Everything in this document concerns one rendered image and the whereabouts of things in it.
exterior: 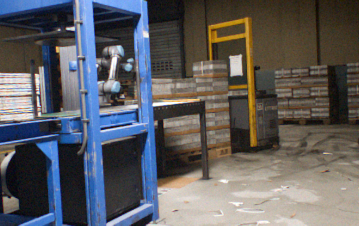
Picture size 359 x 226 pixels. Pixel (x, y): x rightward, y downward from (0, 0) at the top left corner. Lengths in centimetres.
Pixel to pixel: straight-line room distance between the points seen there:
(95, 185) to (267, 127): 401
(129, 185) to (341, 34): 895
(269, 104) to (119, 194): 376
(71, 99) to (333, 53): 794
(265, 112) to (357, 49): 543
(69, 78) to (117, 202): 202
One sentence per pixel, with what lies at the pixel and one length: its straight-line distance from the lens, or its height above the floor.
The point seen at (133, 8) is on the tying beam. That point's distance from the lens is 288.
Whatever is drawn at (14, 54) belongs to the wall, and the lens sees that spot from 1215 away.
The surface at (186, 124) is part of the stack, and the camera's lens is 515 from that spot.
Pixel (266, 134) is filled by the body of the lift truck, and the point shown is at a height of 22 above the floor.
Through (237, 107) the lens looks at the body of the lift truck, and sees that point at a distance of 614.
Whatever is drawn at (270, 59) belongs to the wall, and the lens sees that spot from 1149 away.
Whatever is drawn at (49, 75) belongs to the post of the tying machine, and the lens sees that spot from 346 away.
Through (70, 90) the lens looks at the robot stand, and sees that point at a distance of 449.
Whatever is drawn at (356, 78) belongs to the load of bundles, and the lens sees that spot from 942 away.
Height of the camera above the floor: 92
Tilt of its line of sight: 3 degrees down
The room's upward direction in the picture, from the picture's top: 3 degrees counter-clockwise
